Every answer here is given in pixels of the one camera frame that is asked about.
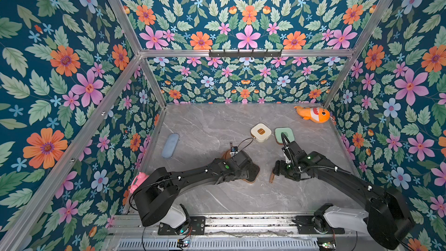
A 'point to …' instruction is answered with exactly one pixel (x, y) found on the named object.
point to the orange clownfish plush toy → (317, 115)
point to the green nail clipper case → (287, 131)
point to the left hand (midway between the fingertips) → (247, 172)
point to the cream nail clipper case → (260, 132)
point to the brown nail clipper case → (226, 155)
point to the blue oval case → (170, 146)
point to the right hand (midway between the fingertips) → (280, 170)
